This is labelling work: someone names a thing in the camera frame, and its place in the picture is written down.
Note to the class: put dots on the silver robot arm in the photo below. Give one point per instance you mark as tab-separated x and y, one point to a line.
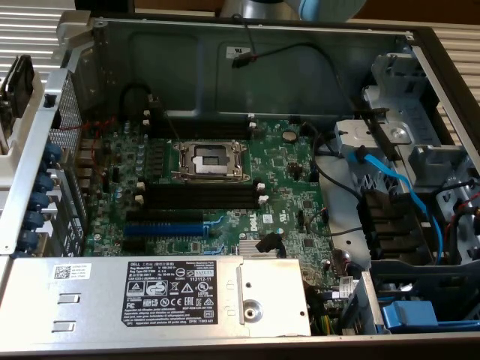
262	9

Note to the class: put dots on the RAM slot white latches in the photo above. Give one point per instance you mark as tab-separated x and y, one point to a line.
198	204
210	131
210	122

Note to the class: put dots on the silver CPU socket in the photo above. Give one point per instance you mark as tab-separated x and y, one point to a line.
210	161

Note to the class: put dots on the green Dell motherboard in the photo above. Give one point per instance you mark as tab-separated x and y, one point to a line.
285	180

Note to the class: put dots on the light blue slot latch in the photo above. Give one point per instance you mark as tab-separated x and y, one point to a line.
210	226

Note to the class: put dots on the silver coin cell battery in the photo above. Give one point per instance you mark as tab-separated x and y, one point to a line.
288	135

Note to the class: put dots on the silver finned heatsink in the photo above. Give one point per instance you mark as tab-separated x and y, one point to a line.
245	249

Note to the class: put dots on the black angled plug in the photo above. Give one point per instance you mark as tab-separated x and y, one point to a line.
268	243

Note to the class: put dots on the long black expansion slot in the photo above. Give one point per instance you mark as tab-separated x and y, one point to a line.
165	216

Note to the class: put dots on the silver locking lever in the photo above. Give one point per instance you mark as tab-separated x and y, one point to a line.
173	130

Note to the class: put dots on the blue expansion slot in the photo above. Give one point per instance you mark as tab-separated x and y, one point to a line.
165	229

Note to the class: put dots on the short black expansion slot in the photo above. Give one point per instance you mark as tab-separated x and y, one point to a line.
133	245

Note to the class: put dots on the grey metal PC case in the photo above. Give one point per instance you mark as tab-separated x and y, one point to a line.
168	75

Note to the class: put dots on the black plastic bar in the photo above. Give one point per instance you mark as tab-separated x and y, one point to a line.
382	135

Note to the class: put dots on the silver power supply unit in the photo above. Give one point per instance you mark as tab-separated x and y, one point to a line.
93	300

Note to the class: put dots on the blue card retention clip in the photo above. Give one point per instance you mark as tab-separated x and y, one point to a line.
47	179
29	240
40	200
34	220
52	155

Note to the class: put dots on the metal disk bay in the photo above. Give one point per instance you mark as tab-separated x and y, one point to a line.
423	112

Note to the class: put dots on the blue plastic drive latch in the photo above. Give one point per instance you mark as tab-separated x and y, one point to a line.
408	315

